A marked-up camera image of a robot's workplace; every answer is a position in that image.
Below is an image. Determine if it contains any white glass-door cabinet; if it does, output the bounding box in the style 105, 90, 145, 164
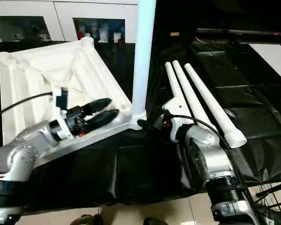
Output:
0, 0, 139, 44

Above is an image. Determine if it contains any white plastic table top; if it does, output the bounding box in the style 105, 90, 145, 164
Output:
0, 37, 148, 165

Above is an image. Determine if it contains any white plastic table leg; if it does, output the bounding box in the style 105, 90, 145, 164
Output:
172, 60, 212, 128
184, 63, 247, 149
165, 62, 189, 103
130, 0, 156, 120

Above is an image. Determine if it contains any black plastic mat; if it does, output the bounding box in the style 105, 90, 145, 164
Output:
0, 40, 281, 207

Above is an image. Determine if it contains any white flat board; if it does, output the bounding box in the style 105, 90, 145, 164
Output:
250, 44, 281, 74

